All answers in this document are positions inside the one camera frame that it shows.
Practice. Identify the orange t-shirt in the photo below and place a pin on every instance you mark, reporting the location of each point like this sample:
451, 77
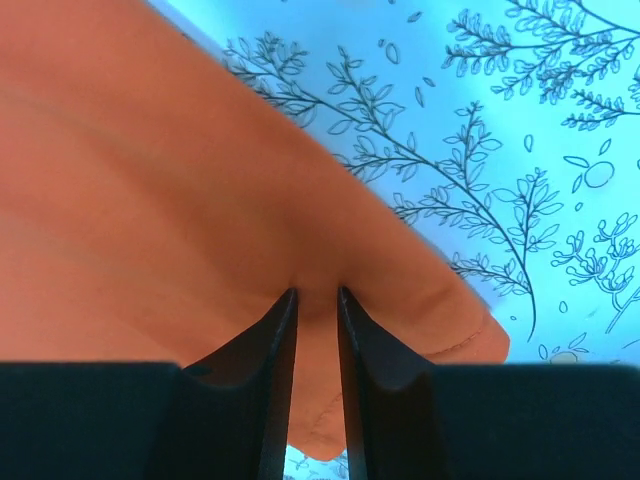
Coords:
153, 207

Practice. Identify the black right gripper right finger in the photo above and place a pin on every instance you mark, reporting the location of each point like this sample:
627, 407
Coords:
407, 418

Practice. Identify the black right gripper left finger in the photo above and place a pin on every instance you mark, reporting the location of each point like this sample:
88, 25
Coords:
223, 417

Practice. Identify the floral patterned tablecloth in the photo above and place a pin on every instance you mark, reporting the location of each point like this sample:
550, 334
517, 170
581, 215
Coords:
506, 134

